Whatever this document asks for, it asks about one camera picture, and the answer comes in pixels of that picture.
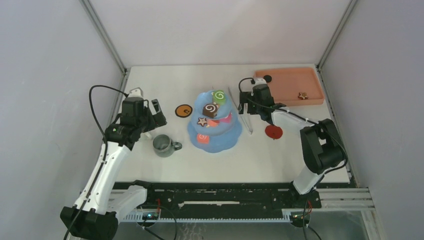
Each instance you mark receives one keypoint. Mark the brown star cookie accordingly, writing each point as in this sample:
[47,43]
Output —
[303,96]

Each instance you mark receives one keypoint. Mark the dark green glazed mug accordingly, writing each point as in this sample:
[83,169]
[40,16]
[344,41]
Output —
[164,146]

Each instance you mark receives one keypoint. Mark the light pink swirl roll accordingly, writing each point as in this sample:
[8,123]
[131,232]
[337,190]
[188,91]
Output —
[203,139]

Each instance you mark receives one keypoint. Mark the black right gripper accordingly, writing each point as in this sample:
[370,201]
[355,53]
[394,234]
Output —
[246,97]

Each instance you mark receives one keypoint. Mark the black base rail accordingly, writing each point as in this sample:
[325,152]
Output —
[224,201]

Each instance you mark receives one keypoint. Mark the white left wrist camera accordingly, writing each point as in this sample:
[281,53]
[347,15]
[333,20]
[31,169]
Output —
[136,93]

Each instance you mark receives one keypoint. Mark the pink rectangular tray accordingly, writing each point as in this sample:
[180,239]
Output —
[288,82]

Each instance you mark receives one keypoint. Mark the pink cake slice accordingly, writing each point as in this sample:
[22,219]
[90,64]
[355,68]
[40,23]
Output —
[212,122]

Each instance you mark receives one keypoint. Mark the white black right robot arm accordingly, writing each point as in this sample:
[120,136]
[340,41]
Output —
[322,148]

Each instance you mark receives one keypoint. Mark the black round cookie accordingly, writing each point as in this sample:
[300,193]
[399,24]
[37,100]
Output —
[267,78]

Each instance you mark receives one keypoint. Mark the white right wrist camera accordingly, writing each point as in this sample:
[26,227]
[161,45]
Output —
[258,81]

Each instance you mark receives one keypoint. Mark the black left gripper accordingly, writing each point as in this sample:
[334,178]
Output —
[157,120]

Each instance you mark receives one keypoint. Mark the orange round coaster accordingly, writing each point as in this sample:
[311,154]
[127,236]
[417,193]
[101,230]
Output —
[183,111]

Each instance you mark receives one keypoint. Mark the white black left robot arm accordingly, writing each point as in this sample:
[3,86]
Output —
[92,217]

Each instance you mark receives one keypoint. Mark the brown swirl roll cake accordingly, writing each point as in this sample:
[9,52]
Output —
[210,110]

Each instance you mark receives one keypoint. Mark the green swirl roll cake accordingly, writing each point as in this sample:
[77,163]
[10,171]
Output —
[219,97]

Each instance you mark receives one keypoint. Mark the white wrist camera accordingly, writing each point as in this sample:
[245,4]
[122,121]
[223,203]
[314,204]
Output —
[258,81]
[136,93]

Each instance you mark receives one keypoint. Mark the red round coaster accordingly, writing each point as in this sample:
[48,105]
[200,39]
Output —
[273,132]

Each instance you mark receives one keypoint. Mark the blue three-tier cake stand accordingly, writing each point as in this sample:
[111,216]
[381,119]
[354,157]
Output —
[222,137]

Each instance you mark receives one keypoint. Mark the white star cookie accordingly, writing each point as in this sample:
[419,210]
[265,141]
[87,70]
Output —
[202,121]

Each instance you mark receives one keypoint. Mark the white speckled mug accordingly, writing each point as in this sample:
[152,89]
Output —
[147,136]

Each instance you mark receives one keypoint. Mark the magenta swirl roll cake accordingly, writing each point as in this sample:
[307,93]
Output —
[227,119]

